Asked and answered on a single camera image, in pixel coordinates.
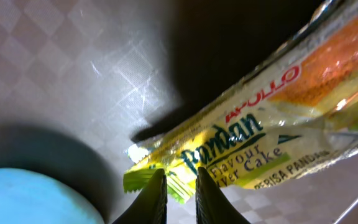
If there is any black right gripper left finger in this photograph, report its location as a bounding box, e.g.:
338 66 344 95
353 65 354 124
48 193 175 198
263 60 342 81
113 169 168 224

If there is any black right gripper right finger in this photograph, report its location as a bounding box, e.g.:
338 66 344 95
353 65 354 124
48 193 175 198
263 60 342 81
195 167 250 224

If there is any yellow pandan cake wrapper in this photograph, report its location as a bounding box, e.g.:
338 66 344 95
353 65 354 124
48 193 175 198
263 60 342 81
123 1 358 203

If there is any light blue rice bowl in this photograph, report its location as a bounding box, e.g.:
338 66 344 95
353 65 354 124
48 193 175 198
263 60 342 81
0 168 104 224

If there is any dark brown serving tray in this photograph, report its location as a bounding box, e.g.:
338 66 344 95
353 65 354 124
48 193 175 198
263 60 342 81
0 0 358 224

